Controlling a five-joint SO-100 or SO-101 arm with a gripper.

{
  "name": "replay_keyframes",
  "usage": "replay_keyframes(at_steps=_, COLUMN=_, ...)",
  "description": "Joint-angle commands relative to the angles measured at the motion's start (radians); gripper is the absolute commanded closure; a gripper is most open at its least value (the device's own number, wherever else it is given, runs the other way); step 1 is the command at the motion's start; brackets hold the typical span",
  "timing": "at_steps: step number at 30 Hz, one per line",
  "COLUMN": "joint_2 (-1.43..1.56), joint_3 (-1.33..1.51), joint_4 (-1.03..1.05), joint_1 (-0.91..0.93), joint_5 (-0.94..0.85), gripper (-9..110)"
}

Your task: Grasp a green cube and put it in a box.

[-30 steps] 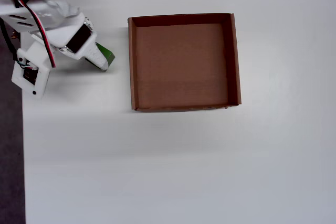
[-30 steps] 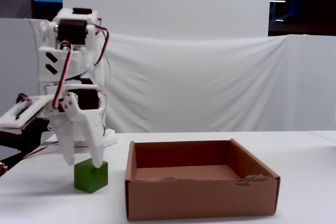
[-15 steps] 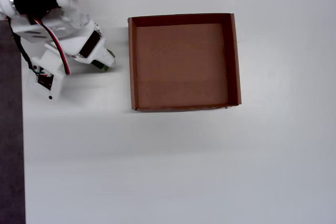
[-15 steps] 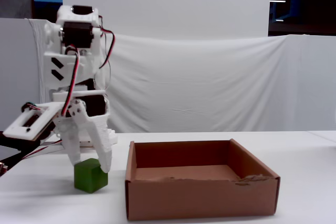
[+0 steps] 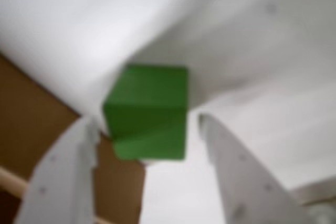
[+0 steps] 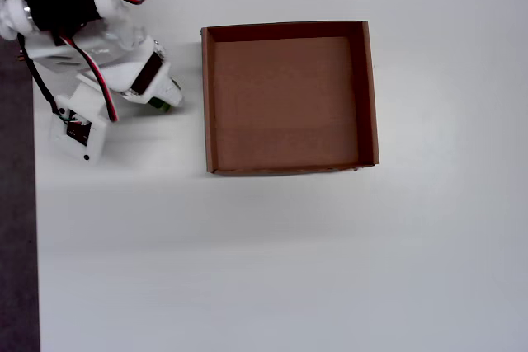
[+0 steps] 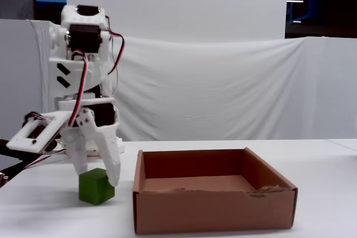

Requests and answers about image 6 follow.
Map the green cube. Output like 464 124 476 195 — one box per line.
147 77 182 115

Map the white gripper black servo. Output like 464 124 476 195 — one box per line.
24 26 185 110

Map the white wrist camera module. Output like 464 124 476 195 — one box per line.
48 73 109 164

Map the brown cardboard box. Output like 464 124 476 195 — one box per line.
200 20 380 176

